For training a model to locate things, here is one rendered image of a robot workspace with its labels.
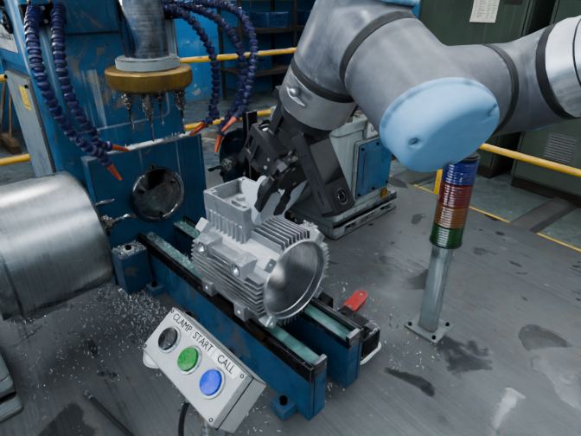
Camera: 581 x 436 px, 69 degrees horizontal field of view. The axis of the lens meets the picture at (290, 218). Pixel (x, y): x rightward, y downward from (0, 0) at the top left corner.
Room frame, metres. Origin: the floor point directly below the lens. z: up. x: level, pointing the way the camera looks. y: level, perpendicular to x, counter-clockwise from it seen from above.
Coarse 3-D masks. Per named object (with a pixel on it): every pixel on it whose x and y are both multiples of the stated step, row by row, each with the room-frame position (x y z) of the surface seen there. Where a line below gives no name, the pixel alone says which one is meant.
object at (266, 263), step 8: (200, 224) 0.72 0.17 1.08; (208, 224) 0.71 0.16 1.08; (208, 232) 0.71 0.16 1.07; (312, 232) 0.68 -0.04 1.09; (320, 232) 0.67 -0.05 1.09; (320, 240) 0.67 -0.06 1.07; (264, 256) 0.59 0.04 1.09; (256, 264) 0.59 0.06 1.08; (264, 264) 0.58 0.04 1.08; (272, 264) 0.59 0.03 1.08; (320, 288) 0.68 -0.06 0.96; (264, 320) 0.58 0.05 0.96; (272, 320) 0.59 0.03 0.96; (272, 328) 0.59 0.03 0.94
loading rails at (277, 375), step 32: (192, 224) 1.00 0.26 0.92; (160, 256) 0.86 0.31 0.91; (192, 256) 0.96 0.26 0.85; (160, 288) 0.86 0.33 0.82; (192, 288) 0.76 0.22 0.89; (224, 320) 0.68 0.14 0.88; (320, 320) 0.63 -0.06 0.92; (256, 352) 0.60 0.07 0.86; (288, 352) 0.54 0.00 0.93; (320, 352) 0.62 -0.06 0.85; (352, 352) 0.58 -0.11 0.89; (288, 384) 0.54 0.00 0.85; (320, 384) 0.52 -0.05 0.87; (288, 416) 0.51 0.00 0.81
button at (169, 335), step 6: (168, 330) 0.43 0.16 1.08; (174, 330) 0.43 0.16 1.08; (162, 336) 0.43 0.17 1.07; (168, 336) 0.43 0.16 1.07; (174, 336) 0.42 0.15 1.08; (162, 342) 0.42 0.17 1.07; (168, 342) 0.42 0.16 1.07; (174, 342) 0.42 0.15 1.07; (162, 348) 0.42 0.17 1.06; (168, 348) 0.41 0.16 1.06
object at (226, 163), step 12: (228, 132) 1.12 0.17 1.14; (240, 132) 1.08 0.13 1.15; (228, 144) 1.11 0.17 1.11; (240, 144) 1.07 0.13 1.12; (228, 156) 1.12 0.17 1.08; (240, 156) 1.08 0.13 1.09; (216, 168) 1.06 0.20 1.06; (228, 168) 1.08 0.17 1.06; (240, 168) 1.08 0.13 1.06; (228, 180) 1.12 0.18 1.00
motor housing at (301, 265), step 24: (192, 240) 0.71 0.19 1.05; (264, 240) 0.63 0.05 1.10; (288, 240) 0.62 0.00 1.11; (312, 240) 0.66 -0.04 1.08; (216, 264) 0.65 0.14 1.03; (288, 264) 0.74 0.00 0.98; (312, 264) 0.70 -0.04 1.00; (216, 288) 0.66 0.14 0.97; (240, 288) 0.59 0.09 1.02; (264, 288) 0.58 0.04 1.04; (288, 288) 0.69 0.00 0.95; (312, 288) 0.67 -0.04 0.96; (264, 312) 0.58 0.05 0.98; (288, 312) 0.63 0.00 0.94
